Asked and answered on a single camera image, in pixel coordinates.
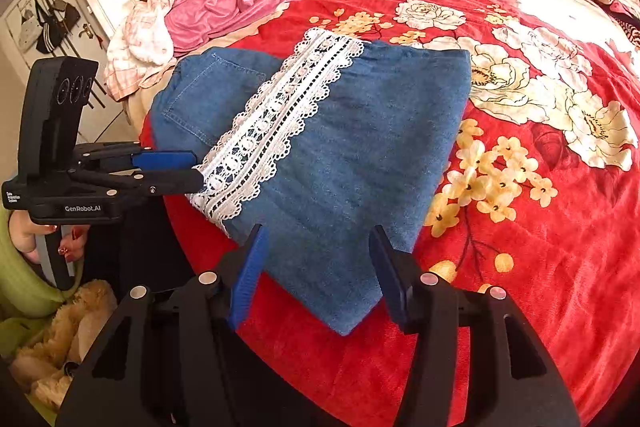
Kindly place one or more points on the green sleeve left forearm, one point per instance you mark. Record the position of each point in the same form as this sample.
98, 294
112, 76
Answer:
27, 301

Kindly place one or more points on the blue denim pants lace trim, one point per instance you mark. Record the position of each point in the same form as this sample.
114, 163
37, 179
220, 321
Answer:
321, 147

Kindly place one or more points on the bags hanging on door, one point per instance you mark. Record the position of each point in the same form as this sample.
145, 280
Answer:
46, 24

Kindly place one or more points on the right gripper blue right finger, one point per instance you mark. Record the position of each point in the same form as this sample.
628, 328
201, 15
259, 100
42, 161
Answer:
397, 273

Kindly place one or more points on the pink white checked cloth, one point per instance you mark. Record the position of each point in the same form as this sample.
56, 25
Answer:
140, 50

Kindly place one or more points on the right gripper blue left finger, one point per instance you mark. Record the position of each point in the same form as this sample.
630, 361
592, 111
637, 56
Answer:
239, 272

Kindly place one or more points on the black camera box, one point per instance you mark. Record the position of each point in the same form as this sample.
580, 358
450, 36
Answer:
58, 88

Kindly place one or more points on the red floral blanket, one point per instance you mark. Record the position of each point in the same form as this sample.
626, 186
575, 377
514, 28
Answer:
540, 193

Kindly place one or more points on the beige plush toy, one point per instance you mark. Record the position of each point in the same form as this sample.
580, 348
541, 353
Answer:
43, 367

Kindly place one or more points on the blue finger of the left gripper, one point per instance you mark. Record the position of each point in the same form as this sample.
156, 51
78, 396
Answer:
172, 182
159, 160

